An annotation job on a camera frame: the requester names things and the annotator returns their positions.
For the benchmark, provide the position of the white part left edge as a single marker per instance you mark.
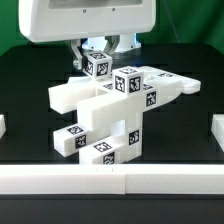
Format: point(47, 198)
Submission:
point(2, 125)

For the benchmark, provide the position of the white part edge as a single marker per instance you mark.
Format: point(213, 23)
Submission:
point(218, 129)
point(2, 125)

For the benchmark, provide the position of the white chair seat part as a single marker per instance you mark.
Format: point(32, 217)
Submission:
point(130, 125)

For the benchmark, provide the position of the white part right edge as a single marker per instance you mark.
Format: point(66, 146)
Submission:
point(218, 129)

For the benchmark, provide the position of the white chair back frame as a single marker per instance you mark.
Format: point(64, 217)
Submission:
point(95, 100)

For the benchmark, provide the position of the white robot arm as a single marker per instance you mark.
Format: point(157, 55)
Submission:
point(127, 43)

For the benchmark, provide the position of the white front barrier rail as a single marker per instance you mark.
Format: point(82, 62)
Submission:
point(112, 179)

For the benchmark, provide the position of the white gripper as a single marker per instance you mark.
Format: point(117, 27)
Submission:
point(58, 20)

